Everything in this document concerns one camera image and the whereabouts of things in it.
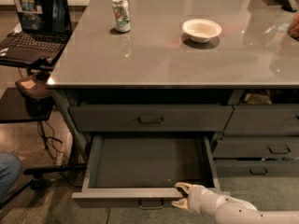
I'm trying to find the person's leg in jeans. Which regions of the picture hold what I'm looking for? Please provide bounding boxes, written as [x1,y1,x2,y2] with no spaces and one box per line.
[0,152,22,202]

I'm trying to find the white paper bowl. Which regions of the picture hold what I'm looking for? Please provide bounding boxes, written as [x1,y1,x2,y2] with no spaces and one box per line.
[182,19,222,43]

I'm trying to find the green white soda can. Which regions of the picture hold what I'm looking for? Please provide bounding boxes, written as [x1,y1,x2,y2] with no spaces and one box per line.
[112,0,131,33]

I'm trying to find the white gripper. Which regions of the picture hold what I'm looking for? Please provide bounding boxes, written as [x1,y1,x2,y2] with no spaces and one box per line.
[171,182,219,216]

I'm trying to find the brown item under tabletop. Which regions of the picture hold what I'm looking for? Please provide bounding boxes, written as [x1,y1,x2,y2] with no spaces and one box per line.
[244,91,271,105]

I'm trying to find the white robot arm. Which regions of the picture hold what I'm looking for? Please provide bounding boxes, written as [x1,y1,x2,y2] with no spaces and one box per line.
[172,182,299,224]

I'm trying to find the black laptop stand table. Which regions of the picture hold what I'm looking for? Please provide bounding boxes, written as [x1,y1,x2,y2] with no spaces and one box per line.
[0,48,87,208]

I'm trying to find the black power cable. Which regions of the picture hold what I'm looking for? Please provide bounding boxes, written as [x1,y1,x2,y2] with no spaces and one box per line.
[36,120,112,224]

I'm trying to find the black open laptop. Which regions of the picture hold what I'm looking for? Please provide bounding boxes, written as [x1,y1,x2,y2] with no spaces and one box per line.
[0,0,72,66]

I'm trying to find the brown object right edge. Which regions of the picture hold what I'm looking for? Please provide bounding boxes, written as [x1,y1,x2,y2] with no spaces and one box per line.
[288,13,299,40]

